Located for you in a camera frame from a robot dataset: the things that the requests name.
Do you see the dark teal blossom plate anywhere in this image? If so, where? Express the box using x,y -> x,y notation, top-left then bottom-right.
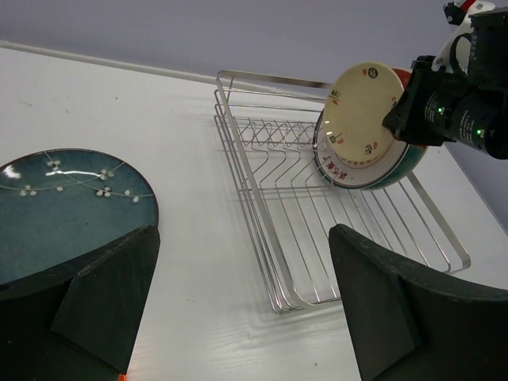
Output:
1,148 -> 160,283

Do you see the small beige plate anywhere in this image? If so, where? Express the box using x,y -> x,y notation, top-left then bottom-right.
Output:
322,61 -> 403,163

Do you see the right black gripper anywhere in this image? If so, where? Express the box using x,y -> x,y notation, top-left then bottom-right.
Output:
382,7 -> 507,160

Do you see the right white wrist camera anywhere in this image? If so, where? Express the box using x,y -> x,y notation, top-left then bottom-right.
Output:
431,1 -> 496,75

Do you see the silver wire dish rack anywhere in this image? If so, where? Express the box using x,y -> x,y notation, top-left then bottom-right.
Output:
214,70 -> 471,314

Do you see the white plate orange sunburst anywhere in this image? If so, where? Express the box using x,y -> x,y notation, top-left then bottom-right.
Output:
312,117 -> 425,191

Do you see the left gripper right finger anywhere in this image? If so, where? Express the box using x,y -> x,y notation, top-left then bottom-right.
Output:
329,224 -> 507,380

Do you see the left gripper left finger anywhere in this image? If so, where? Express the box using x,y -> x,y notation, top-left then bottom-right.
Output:
1,226 -> 160,380

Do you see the red and teal floral plate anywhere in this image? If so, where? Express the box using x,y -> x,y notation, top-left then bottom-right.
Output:
317,67 -> 429,192

